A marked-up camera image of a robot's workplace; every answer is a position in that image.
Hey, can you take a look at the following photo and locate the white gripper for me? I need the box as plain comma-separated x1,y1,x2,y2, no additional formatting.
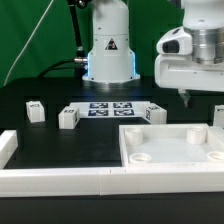
154,27,224,107

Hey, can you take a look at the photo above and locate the white square table top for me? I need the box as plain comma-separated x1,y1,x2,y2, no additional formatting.
119,124,224,168

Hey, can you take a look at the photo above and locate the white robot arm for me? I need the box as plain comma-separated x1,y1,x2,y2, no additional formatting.
67,0,224,101

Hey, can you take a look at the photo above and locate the fiducial marker sheet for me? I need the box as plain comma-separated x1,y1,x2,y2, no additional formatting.
70,101,149,118

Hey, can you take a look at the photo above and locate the black cable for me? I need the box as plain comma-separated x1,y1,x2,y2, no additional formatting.
37,59,88,79

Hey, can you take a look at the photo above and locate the white cable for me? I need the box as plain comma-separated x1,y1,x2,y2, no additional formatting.
3,0,55,88

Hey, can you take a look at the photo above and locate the white fence wall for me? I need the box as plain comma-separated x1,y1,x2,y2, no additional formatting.
0,130,224,197

